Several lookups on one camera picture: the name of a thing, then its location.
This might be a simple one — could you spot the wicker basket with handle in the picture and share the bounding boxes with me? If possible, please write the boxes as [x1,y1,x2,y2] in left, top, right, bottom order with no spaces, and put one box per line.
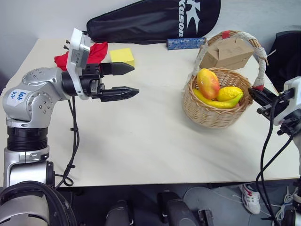
[182,30,269,129]

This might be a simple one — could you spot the yellow red mango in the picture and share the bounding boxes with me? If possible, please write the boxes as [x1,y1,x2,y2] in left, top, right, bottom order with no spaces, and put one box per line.
[196,68,221,100]

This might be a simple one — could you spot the brown cardboard box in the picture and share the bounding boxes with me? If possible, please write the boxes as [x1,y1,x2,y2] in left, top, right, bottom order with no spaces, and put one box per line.
[199,37,255,70]

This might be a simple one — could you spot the white handwritten label sticker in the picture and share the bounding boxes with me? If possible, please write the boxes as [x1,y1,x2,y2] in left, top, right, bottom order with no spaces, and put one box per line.
[6,90,30,107]

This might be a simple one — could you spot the white cord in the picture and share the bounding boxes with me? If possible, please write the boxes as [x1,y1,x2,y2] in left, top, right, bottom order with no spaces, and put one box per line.
[274,185,297,222]

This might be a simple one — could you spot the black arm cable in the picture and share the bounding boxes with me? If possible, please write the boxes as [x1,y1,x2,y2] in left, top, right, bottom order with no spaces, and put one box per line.
[54,95,80,188]
[255,93,297,226]

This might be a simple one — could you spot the black racket bag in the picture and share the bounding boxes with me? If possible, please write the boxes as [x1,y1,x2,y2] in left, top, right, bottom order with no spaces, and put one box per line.
[86,0,222,45]

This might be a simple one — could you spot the yellow block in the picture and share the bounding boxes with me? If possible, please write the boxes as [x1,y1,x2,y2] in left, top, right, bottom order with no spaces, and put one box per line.
[109,48,136,67]

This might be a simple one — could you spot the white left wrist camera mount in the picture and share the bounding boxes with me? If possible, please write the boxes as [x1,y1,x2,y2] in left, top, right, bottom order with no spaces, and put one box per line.
[64,27,91,101]

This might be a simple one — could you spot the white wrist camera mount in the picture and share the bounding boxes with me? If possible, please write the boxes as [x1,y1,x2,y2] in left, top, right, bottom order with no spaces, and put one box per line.
[64,27,91,101]
[273,76,301,126]

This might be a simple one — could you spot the yellow lemon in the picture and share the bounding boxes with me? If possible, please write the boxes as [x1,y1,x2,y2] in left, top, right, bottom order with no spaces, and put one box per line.
[216,86,244,103]

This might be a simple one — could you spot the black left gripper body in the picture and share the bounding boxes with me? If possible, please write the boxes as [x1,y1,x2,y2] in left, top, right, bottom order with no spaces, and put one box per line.
[79,63,106,99]

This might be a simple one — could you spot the red cloth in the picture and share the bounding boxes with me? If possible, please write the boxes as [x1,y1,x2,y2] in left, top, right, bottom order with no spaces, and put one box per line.
[54,41,109,72]

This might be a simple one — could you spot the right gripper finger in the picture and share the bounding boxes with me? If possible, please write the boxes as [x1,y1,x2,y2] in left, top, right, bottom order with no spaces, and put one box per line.
[256,105,275,116]
[248,87,279,107]

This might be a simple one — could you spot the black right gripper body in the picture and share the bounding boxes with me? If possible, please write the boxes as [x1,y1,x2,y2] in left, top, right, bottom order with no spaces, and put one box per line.
[269,93,289,121]

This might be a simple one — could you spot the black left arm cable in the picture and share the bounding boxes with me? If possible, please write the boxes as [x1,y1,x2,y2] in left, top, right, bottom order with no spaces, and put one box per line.
[54,95,80,188]

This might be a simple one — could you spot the black chair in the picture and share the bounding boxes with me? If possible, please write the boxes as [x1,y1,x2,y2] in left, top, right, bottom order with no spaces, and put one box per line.
[266,30,301,95]

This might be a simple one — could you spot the black rounded shape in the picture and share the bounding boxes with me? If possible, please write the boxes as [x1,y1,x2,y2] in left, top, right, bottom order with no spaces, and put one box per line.
[157,191,188,226]
[105,199,135,226]

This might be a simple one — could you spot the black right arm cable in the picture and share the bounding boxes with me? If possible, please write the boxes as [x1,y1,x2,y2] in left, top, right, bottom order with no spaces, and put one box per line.
[255,93,297,226]

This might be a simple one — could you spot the white red sneaker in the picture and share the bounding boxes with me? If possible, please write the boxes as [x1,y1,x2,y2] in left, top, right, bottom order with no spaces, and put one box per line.
[239,183,261,215]

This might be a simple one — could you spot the blue patterned cylinder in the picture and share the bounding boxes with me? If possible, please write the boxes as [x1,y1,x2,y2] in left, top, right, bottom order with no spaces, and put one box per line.
[166,36,208,51]

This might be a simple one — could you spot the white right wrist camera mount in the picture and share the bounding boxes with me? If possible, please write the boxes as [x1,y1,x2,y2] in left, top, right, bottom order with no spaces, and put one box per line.
[273,76,301,126]

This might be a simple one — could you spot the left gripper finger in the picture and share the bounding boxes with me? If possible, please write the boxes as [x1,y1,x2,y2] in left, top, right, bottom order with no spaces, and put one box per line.
[100,86,140,103]
[99,61,135,77]

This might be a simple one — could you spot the yellow banana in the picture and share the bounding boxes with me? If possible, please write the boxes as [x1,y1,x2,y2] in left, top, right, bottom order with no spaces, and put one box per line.
[192,88,243,109]

